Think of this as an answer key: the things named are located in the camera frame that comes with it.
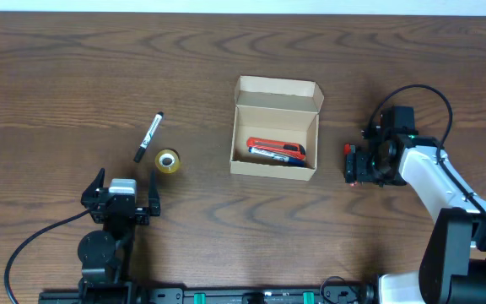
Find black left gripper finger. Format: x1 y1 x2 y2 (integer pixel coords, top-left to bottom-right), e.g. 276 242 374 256
148 171 160 216
80 168 105 206

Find blue capped marker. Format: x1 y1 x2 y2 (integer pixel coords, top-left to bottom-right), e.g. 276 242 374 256
248 147 305 166

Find orange utility knife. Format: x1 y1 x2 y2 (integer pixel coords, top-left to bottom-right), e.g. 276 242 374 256
246 137 306 160

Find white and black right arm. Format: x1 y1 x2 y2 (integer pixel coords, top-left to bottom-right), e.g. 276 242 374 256
344 135 486 303

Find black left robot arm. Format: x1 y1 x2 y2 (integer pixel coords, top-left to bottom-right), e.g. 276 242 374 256
78 169 160 304

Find clear yellowish tape roll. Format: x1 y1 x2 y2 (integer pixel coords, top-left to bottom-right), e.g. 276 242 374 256
155 149 181 174

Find black and white marker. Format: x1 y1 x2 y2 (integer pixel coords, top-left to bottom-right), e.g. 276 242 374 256
133 111 164 163

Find open brown cardboard box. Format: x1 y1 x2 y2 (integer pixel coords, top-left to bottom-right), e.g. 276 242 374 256
229 76 324 181

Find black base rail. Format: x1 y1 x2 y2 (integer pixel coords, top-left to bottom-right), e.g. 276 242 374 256
37 284 379 304

